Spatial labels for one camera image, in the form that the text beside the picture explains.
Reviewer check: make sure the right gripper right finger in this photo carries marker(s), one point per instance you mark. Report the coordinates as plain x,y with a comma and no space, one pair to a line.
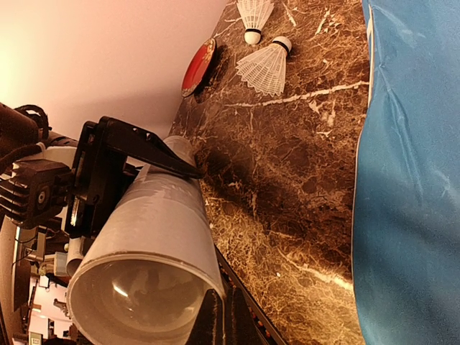
240,327

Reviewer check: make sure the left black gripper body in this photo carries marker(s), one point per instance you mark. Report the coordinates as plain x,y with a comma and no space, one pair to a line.
50,173

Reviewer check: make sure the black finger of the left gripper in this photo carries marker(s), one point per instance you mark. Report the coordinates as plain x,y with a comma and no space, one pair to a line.
146,147

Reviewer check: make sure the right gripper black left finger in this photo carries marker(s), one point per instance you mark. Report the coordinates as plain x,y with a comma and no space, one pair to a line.
208,328

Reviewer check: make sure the white shuttlecock tube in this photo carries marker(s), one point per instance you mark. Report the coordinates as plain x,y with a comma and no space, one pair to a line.
254,14
160,213

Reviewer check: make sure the clear plastic tube lid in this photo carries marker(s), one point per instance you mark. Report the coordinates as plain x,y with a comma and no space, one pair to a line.
120,297

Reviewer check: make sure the blue racket bag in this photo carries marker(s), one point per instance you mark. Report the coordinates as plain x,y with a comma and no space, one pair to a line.
405,236

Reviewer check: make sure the red embroidered round pouch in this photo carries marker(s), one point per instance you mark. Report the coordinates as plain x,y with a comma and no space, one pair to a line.
198,67

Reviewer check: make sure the white shuttlecock beside tube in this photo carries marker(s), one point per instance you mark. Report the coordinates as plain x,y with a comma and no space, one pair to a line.
265,69

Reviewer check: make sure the white shuttlecock near tube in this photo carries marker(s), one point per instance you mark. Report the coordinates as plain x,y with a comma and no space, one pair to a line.
254,14

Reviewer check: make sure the black front table rail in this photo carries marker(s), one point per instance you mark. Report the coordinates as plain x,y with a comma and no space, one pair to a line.
230,279

